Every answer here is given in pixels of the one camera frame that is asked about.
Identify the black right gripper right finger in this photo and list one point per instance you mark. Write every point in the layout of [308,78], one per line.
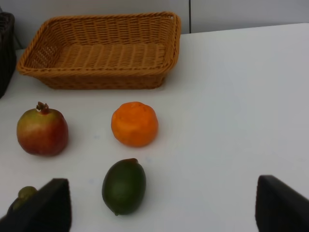
[279,208]

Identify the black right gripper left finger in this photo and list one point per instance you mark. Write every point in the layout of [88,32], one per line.
[49,210]

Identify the dark mangosteen green calyx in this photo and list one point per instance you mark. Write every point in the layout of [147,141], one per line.
[24,194]

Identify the green lime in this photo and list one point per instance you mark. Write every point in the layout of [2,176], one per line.
[124,187]

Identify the red pomegranate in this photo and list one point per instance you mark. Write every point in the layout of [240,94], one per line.
[42,131]

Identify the orange tangerine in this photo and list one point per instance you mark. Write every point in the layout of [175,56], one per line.
[134,124]

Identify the dark brown wicker basket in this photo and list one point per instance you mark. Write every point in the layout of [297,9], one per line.
[7,50]

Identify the orange wicker basket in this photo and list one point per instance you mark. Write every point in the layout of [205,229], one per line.
[126,51]

